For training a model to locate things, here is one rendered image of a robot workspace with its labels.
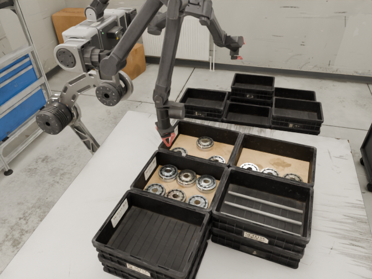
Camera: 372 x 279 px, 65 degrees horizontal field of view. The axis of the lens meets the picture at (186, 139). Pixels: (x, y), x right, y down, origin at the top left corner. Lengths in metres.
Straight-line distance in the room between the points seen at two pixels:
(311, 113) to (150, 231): 1.90
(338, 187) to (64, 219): 1.49
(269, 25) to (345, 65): 1.15
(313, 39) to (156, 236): 3.56
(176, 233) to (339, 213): 0.85
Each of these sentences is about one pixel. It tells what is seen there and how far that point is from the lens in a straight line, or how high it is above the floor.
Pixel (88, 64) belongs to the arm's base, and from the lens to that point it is 1.35.
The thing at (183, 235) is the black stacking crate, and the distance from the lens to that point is 1.34.
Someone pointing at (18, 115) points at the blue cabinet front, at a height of 0.41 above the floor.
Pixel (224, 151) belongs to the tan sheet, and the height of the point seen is 0.83.
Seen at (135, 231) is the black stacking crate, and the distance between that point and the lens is 1.38.
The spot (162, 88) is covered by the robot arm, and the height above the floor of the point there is 1.36.
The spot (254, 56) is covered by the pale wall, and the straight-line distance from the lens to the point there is 4.45.
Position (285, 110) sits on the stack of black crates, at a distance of 2.79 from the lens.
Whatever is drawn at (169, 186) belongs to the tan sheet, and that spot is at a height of 0.83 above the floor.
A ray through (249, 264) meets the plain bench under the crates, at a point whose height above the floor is 0.70.
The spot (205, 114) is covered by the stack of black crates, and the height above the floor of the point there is 0.51.
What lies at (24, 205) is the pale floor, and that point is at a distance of 2.89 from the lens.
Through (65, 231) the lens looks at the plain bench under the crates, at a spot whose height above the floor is 0.70.
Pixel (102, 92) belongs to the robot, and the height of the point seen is 1.16.
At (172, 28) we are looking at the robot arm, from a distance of 1.16.
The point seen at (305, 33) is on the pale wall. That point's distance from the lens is 4.34.
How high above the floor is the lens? 1.95
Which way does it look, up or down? 39 degrees down
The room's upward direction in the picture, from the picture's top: 2 degrees counter-clockwise
